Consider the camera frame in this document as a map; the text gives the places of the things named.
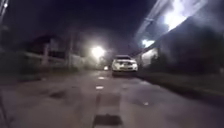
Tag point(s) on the white car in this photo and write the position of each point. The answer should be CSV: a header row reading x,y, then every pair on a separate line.
x,y
124,64

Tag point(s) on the bright street lamp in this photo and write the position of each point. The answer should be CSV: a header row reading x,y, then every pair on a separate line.
x,y
98,51

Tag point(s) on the dark drain cover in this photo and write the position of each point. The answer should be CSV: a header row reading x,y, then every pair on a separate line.
x,y
107,120

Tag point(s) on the grey concrete road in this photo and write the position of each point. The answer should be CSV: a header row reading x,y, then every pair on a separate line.
x,y
70,106

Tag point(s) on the pale fence with posts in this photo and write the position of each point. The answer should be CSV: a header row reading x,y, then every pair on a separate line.
x,y
50,60

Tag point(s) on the building with roof overhang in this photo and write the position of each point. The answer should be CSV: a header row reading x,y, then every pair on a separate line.
x,y
186,46

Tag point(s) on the dark roadside verge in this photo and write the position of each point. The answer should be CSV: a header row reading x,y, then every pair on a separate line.
x,y
186,82

